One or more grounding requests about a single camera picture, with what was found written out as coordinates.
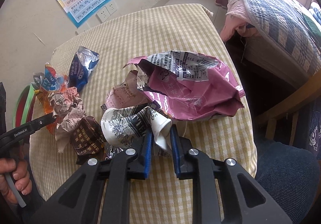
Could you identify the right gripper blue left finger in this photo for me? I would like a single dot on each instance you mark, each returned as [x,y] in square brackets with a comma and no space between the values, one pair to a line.
[99,190]

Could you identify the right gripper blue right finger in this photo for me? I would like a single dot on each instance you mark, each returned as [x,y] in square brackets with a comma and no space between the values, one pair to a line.
[223,192]

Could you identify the orange snack bag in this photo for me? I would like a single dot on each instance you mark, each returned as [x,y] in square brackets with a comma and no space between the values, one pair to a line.
[43,97]

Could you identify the dark brown snack wrapper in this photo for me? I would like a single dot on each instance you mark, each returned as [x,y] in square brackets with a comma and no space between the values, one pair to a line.
[87,140]

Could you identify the brown white paper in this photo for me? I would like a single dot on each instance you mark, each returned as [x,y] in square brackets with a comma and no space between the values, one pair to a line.
[68,110]

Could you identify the light blue wrapper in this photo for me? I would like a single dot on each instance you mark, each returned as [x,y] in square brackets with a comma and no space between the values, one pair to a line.
[49,80]

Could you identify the crushed patterned paper cup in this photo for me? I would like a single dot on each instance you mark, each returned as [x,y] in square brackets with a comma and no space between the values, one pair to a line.
[133,126]

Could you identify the pink torn paper box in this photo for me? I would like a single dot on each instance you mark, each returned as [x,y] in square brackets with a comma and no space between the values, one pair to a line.
[125,94]

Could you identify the blue oreo wrapper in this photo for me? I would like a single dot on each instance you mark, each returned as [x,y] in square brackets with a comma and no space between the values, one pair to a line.
[83,63]

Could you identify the large pink plastic bag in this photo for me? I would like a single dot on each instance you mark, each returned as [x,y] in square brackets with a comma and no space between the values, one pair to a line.
[188,86]

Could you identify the person's left hand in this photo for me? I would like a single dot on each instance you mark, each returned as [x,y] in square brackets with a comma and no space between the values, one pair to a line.
[21,176]

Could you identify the red bin with green rim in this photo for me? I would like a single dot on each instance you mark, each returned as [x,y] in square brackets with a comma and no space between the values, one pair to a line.
[24,108]

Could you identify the person's leg blue jeans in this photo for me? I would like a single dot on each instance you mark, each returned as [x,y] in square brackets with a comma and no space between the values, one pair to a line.
[290,175]

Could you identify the wooden chair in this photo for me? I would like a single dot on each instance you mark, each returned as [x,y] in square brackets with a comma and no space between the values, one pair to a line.
[291,105]

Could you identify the checkered yellow tablecloth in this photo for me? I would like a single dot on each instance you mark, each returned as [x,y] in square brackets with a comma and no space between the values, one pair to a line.
[162,197]

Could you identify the bed with plaid quilt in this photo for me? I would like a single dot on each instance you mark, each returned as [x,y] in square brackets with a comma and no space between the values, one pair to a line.
[282,37]

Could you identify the red slippers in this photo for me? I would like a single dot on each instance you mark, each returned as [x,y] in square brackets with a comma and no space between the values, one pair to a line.
[222,3]

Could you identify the white wall outlet plate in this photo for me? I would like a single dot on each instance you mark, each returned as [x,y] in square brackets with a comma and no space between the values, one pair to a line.
[84,27]

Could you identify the white wall socket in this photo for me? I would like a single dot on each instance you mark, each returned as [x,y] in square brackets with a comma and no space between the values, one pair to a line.
[103,14]
[111,7]

